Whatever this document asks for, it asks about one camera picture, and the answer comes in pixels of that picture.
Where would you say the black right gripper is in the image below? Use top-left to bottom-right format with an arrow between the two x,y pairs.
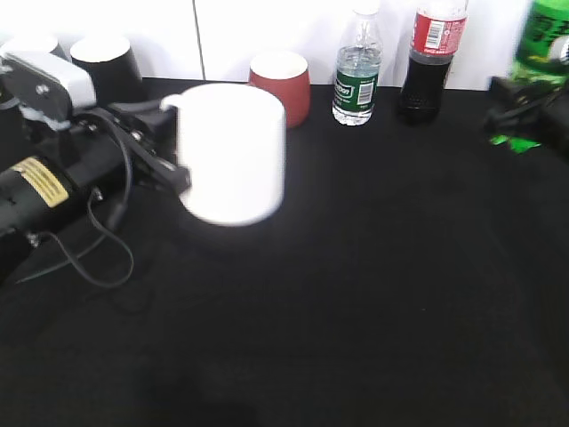
483,77 -> 568,162

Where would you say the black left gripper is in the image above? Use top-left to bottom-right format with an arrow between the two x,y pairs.
60,99 -> 191,196

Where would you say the green sprite bottle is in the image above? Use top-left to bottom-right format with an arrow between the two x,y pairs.
487,1 -> 568,153

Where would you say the white ceramic mug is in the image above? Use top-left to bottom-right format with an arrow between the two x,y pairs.
160,83 -> 286,227

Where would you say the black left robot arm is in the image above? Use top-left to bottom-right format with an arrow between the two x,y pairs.
1,101 -> 190,289

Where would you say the cola bottle red label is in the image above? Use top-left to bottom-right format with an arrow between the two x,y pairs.
396,0 -> 469,126

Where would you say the black ceramic mug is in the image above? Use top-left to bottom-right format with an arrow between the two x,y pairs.
69,34 -> 147,107

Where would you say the grey ceramic mug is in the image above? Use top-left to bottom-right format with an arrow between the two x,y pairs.
1,33 -> 68,61

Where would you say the red ceramic mug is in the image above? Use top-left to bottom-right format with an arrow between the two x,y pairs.
249,51 -> 311,128

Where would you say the clear water bottle green label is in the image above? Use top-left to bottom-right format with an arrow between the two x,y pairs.
332,1 -> 383,126

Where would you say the black camera cable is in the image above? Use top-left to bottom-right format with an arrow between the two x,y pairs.
17,113 -> 135,289

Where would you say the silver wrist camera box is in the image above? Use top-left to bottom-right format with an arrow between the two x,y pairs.
1,51 -> 97,132

